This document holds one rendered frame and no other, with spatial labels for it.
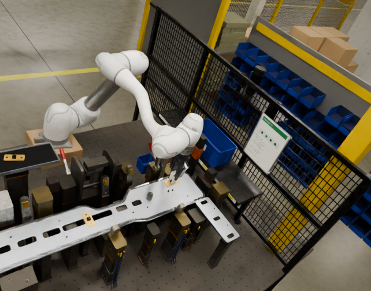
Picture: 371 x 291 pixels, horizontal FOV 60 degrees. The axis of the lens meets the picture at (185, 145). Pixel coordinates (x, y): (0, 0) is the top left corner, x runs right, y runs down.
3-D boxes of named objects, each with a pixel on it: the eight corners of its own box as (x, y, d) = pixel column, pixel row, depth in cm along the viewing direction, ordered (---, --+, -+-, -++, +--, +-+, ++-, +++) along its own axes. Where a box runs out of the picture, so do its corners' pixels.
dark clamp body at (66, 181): (60, 235, 176) (62, 189, 153) (52, 219, 183) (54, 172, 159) (73, 230, 181) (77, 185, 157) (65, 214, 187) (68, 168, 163)
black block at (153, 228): (144, 271, 174) (155, 241, 156) (135, 256, 180) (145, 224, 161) (152, 266, 177) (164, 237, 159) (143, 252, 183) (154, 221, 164)
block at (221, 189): (201, 231, 204) (220, 194, 182) (194, 221, 208) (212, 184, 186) (210, 226, 209) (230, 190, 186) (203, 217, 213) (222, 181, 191)
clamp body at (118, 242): (108, 291, 161) (118, 255, 139) (98, 271, 167) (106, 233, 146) (120, 286, 165) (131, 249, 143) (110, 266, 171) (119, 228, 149)
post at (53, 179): (48, 232, 175) (49, 184, 150) (45, 226, 178) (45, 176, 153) (58, 230, 178) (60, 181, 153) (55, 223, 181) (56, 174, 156)
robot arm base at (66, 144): (31, 133, 212) (31, 126, 209) (65, 131, 225) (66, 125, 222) (37, 151, 201) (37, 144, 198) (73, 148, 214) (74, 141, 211)
